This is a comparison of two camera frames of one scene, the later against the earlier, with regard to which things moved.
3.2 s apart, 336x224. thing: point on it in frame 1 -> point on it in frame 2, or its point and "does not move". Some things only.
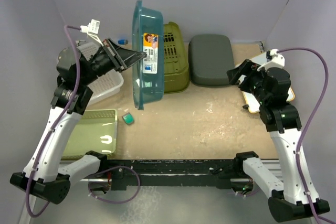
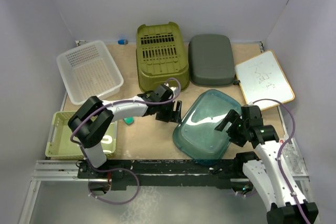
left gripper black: [128, 56] -> [172, 116]
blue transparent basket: [148, 37] -> [196, 134]
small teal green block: [128, 118] does not move
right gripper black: [234, 74] -> [233, 117]
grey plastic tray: [210, 57] does not move
